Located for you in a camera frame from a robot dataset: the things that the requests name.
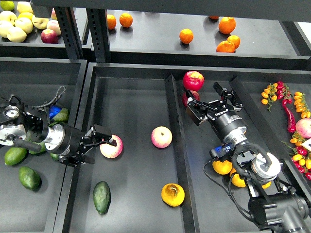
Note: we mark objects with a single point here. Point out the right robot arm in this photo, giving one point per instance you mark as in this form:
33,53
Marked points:
274,204

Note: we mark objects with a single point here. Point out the red chili pepper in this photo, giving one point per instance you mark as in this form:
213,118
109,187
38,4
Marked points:
290,117

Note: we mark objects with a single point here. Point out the yellow pear bottom centre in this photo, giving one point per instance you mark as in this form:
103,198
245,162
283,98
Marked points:
236,180

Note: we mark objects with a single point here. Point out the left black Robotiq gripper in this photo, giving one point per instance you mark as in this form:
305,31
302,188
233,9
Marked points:
64,140

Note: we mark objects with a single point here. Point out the green lime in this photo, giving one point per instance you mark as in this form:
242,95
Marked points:
7,5

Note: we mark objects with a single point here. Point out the orange on shelf centre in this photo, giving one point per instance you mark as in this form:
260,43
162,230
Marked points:
186,36

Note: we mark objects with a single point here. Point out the green avocado bottom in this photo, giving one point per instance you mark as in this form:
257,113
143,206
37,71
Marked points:
29,178

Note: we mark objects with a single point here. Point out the yellow pear bottom right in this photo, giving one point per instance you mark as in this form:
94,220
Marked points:
266,185

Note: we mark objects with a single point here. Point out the pink apple centre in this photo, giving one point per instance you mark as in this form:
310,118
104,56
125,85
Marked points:
161,137

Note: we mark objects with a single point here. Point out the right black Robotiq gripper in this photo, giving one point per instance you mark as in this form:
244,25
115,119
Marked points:
228,126

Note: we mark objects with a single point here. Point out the black left tray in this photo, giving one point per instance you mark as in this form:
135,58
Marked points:
36,81

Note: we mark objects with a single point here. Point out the dark green avocado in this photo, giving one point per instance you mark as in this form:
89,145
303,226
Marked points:
101,197

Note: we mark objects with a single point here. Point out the orange on shelf right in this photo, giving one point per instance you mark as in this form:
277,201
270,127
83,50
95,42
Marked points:
235,40

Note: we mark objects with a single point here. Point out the light green avocado left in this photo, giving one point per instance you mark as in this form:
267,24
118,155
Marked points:
14,156

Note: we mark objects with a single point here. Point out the orange cherry tomato vine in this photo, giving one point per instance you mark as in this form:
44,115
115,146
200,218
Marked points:
269,95

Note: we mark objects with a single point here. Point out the pink apple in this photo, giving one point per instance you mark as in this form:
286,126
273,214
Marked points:
161,137
110,151

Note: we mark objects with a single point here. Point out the black centre tray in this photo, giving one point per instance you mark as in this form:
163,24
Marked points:
132,100

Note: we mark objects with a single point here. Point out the red apple on shelf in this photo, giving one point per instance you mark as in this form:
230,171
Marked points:
49,36

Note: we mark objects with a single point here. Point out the large orange on shelf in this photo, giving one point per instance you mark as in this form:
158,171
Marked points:
227,25

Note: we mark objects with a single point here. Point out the dark red apple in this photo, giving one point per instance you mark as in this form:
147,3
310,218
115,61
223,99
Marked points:
185,99

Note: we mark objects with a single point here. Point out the pink peach right edge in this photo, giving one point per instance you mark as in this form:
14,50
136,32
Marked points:
303,127

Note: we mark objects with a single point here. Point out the orange on shelf left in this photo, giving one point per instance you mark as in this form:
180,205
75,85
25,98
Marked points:
111,21

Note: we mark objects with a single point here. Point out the black tray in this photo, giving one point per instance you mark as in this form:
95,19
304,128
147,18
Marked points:
36,81
132,100

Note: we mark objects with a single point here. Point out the yellow pear with stem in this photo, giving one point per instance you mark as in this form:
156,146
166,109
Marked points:
173,194

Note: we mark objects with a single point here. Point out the pink apple left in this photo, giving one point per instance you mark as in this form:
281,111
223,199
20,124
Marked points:
110,151

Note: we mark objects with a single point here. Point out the yellow cherry tomato vine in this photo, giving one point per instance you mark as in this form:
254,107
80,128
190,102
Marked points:
301,105

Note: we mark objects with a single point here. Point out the yellow apple centre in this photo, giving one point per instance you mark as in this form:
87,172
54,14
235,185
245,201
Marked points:
25,24

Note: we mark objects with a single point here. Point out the green avocado top right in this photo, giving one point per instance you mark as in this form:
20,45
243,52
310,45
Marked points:
62,116

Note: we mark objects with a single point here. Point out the yellow pear left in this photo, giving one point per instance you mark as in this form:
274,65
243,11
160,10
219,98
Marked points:
222,168

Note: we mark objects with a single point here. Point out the orange on shelf front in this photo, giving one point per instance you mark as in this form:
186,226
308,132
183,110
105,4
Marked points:
226,46

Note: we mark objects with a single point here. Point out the yellow apple front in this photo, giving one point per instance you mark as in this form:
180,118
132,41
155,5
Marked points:
16,34

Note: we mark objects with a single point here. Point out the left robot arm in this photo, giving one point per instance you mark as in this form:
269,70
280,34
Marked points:
24,126

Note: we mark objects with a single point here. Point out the bright red apple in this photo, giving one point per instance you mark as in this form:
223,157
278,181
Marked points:
193,80

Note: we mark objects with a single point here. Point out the yellow apple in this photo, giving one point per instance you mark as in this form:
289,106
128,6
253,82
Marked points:
16,34
25,24

